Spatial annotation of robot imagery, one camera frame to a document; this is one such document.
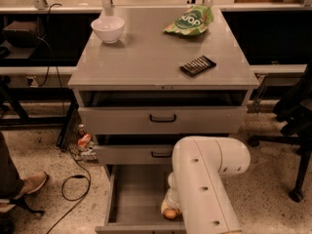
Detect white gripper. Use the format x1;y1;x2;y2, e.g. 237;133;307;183
161;173;180;217

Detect orange fruit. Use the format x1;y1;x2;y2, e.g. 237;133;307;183
164;210;177;219

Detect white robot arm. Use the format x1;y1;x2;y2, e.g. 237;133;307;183
161;136;251;234

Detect bottom grey drawer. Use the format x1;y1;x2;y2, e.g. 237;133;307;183
95;164;186;234

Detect grey drawer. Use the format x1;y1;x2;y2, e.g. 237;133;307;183
94;134;231;166
78;106;247;135
95;164;186;234

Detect middle grey drawer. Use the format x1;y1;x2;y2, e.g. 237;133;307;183
94;134;231;166

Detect top grey drawer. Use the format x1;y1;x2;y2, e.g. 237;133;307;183
78;106;247;135

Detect grey drawer cabinet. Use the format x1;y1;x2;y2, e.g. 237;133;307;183
67;6;260;234

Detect orange bottle on floor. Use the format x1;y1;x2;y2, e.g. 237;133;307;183
78;134;92;148

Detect tan shoe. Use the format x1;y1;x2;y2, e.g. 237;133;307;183
21;172;49;195

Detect black snack bar packet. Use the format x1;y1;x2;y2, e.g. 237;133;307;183
179;56;216;77

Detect brown trouser leg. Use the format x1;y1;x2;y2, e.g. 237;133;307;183
0;133;24;199

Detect white bowl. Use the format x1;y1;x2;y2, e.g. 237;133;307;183
91;16;125;43

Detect green chip bag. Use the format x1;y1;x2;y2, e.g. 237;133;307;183
164;5;214;36

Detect dark box on shelf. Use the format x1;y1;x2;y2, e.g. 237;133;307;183
2;20;38;48

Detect black floor cable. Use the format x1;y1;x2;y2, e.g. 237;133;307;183
45;146;93;234

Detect black hanging cable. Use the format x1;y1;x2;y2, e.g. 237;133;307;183
38;3;66;115

